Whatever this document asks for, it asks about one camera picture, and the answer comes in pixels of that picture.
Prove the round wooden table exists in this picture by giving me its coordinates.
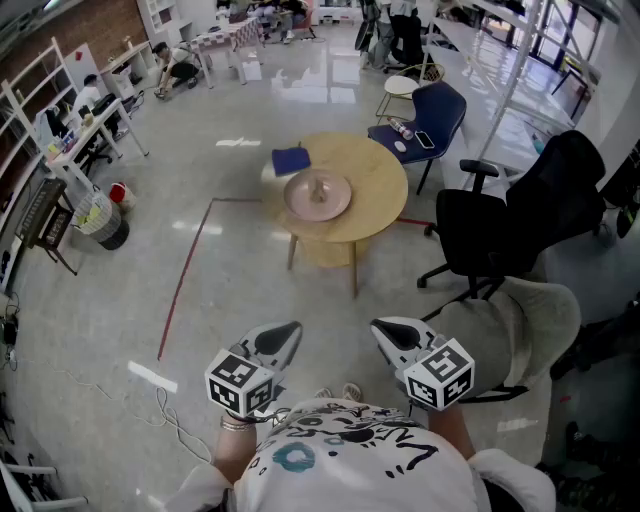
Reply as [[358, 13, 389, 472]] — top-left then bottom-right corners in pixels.
[[260, 132, 410, 300]]

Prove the gold wire chair white cushion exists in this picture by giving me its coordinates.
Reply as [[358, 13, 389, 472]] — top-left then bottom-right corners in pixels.
[[374, 62, 446, 121]]

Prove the white floor cable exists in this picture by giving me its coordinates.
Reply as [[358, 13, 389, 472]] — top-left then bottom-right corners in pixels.
[[29, 359, 211, 464]]

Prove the blue chair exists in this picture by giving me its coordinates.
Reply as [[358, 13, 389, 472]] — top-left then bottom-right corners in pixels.
[[367, 81, 468, 196]]

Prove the checkered table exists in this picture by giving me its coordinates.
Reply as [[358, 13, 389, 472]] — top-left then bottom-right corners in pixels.
[[188, 17, 265, 89]]

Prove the clear water bottle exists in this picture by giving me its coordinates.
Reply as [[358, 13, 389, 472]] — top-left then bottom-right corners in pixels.
[[387, 116, 415, 141]]

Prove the white board with red sticker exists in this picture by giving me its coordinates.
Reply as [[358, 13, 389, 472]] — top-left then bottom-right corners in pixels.
[[63, 42, 109, 94]]

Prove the grey upholstered chair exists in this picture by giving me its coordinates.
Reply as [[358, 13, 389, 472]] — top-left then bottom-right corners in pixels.
[[429, 275, 584, 404]]

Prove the silver bracelet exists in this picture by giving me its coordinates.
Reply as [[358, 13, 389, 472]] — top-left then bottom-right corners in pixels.
[[219, 415, 256, 434]]

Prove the blue cloth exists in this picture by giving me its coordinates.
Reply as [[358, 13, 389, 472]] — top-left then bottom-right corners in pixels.
[[271, 142, 312, 177]]

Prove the pink big plate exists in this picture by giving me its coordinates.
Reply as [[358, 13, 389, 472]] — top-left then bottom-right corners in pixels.
[[283, 168, 353, 223]]

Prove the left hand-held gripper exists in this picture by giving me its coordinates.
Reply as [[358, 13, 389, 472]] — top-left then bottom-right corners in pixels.
[[203, 320, 305, 420]]

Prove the red and white bucket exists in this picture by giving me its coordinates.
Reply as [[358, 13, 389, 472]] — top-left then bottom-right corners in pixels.
[[108, 182, 137, 214]]

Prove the person's white printed t-shirt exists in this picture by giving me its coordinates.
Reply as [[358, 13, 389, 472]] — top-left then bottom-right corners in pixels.
[[164, 397, 556, 512]]

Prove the person's left forearm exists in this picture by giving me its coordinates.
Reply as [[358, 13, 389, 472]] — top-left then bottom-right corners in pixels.
[[213, 412, 259, 484]]

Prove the person's right forearm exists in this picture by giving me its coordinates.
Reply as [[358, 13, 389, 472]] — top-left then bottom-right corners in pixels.
[[427, 402, 476, 461]]

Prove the white metal storage rack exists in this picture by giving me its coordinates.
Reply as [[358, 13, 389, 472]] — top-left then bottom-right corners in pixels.
[[419, 0, 601, 186]]

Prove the grey and white trash bin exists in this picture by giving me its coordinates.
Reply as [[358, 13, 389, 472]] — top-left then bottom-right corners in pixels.
[[72, 189, 131, 251]]

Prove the black mesh office chair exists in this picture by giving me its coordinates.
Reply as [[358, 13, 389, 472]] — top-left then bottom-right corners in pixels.
[[416, 129, 609, 321]]

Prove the white wall shelving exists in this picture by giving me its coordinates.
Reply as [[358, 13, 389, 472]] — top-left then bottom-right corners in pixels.
[[0, 37, 76, 211]]

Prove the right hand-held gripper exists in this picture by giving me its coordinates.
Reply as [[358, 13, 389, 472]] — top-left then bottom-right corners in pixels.
[[369, 315, 476, 414]]

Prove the black desk chair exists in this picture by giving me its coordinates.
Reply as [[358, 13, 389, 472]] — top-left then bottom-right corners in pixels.
[[74, 137, 115, 166]]

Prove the white cube bookcase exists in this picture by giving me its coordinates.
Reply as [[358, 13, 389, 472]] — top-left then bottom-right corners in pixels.
[[137, 0, 194, 46]]

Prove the red floor tape line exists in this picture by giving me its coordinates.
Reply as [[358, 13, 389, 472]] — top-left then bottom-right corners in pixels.
[[157, 197, 264, 362]]

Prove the white wall desk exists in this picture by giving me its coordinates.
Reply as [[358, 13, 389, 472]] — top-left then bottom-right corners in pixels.
[[99, 40, 154, 101]]

